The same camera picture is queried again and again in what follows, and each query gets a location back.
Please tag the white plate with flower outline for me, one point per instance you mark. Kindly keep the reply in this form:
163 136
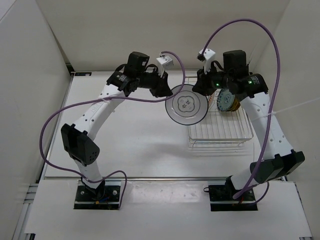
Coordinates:
186 107

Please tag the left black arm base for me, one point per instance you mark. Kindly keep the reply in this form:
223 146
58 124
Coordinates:
105 197

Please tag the silver wire dish rack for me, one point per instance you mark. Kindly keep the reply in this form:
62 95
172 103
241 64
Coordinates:
220 129

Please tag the white cable tie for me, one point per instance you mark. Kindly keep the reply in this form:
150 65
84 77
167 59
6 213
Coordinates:
288 108

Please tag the yellow plate with black symbols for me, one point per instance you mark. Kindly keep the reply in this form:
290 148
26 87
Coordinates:
233 105

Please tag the white plate orange sunburst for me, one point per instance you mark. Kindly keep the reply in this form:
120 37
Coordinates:
211 100

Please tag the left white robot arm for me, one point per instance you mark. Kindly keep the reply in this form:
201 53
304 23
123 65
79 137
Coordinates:
78 138

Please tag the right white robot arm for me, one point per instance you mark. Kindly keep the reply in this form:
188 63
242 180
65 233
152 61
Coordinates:
277 157

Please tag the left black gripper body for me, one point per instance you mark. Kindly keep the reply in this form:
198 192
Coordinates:
153 81

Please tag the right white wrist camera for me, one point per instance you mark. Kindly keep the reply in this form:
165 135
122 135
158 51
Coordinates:
206 56

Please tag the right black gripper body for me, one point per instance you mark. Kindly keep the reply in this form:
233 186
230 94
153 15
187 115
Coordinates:
212 80

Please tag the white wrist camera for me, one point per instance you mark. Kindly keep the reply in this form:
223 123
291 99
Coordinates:
163 62
206 56

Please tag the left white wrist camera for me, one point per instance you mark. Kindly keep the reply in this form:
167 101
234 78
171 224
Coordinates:
163 62

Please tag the blue floral plate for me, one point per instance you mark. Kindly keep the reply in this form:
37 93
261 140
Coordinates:
225 100

